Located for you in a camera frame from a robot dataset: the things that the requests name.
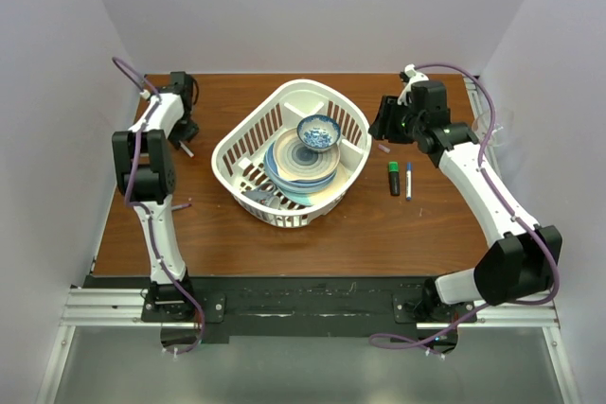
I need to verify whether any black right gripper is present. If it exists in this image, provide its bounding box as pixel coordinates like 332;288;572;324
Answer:
368;96;423;145

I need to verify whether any black green highlighter pen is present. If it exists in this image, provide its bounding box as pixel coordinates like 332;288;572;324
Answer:
387;165;401;197

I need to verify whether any white blue marker pen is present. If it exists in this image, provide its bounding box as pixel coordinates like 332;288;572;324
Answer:
405;171;412;202

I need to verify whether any purple pen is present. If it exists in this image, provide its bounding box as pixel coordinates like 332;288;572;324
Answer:
171;203;191;211

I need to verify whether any white red marker pen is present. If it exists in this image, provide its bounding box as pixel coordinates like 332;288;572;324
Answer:
179;141;195;158

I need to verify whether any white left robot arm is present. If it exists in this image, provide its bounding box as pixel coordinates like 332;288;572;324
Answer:
112;72;201;321

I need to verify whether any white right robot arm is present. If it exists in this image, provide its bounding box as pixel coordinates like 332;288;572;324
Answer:
368;80;562;322

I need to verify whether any white plastic dish basket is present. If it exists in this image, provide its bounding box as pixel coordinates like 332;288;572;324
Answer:
211;79;372;228

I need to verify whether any blue floral ceramic bowl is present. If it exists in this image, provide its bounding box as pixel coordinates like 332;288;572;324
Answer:
296;114;341;152

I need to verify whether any cream and teal plate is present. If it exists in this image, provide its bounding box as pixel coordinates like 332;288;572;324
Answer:
281;167;348;206

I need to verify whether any beige blue swirl plate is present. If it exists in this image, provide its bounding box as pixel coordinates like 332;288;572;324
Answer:
273;129;340;181

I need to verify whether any grey ceramic mug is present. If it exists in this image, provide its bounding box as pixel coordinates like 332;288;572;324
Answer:
243;189;280;209

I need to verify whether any blue rimmed plate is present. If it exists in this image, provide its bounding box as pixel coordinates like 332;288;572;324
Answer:
264;142;338;194

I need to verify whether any clear wine glass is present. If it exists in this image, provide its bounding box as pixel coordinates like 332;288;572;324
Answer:
472;108;514;148

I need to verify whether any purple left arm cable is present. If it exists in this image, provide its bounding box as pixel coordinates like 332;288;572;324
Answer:
111;56;207;356

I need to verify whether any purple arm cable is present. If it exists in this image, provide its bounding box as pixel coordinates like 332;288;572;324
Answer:
111;56;207;356
368;61;564;352

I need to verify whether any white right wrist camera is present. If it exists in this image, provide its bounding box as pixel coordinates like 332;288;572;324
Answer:
398;64;429;105

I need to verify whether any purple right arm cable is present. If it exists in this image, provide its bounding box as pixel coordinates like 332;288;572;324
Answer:
368;61;564;352

